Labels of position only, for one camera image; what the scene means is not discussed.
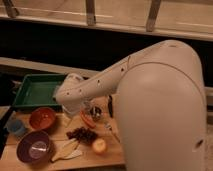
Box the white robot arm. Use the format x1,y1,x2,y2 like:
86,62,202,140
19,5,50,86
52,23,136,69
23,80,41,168
56,40,207,171

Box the dark red grapes bunch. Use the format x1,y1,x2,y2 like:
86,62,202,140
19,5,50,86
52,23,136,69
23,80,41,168
66,127,98,145

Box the purple bowl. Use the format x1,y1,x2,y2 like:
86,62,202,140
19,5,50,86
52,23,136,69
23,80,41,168
16,131,52,164

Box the black handled peeler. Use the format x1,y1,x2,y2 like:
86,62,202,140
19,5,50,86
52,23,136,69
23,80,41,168
107,95,113,118

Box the green plastic tray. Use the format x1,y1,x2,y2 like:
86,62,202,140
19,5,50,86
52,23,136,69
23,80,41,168
13,74,65,110

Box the silver fork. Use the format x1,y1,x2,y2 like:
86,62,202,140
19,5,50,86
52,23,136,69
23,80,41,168
104,122,120,143

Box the blue cup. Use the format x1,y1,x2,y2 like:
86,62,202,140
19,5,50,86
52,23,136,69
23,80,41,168
6,119,26,137

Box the orange red pepper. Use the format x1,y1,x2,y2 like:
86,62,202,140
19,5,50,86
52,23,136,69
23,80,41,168
80,111,96,129

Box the orange bowl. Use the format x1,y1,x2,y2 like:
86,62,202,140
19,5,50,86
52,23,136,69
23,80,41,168
29,107,56,130

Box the yellow apple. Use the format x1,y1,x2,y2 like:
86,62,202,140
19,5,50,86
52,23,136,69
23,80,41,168
92,138,107,155

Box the small dark metal can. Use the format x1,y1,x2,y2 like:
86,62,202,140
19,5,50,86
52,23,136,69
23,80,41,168
90,106,102,121

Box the wooden spatula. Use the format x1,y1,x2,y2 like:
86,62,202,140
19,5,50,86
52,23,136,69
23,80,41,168
51,139,82,162

